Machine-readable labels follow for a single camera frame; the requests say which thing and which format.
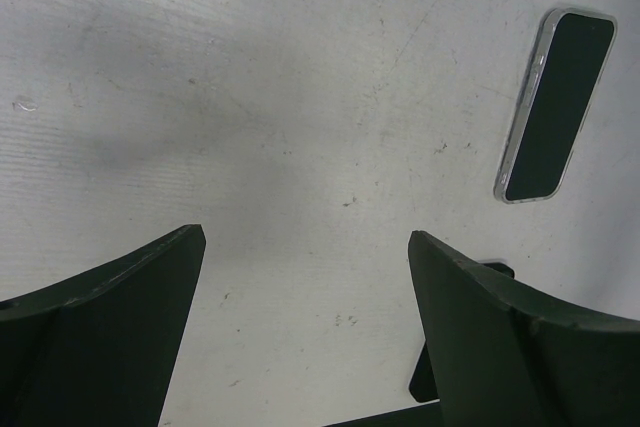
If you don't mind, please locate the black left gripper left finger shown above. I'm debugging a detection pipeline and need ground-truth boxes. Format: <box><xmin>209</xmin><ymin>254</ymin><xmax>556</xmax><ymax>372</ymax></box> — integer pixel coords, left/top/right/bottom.
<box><xmin>1</xmin><ymin>224</ymin><xmax>206</xmax><ymax>426</ymax></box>

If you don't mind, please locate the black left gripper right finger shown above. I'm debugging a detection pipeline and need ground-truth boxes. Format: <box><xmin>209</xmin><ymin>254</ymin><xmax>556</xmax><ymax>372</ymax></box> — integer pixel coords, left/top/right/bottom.
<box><xmin>408</xmin><ymin>231</ymin><xmax>639</xmax><ymax>426</ymax></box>

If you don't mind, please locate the black phone near base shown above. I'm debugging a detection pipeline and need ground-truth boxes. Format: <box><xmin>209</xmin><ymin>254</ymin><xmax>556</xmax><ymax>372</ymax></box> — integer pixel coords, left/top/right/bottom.
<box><xmin>409</xmin><ymin>260</ymin><xmax>515</xmax><ymax>403</ymax></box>

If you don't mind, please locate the black phone in clear case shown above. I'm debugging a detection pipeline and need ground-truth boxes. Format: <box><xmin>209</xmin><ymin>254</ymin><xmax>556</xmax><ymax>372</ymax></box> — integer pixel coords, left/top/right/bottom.
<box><xmin>494</xmin><ymin>6</ymin><xmax>617</xmax><ymax>204</ymax></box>

